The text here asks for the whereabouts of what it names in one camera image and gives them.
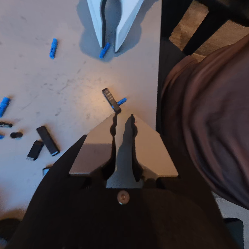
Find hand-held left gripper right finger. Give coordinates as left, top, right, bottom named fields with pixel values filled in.
left=131, top=114, right=178, bottom=182

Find white desk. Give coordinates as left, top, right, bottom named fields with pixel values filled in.
left=0, top=0, right=162, bottom=221

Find person's brown sweater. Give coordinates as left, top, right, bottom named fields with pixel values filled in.
left=161, top=35, right=249, bottom=209

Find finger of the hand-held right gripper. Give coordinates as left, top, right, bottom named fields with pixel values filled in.
left=114, top=0, right=144, bottom=53
left=87, top=0, right=107, bottom=49

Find black metal frame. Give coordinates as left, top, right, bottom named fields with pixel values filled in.
left=161, top=0, right=249, bottom=57

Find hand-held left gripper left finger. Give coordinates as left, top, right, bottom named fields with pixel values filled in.
left=69, top=114, right=117, bottom=180

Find long black toy beam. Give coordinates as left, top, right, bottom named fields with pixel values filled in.
left=36, top=126, right=60, bottom=157
left=102, top=88, right=122, bottom=114

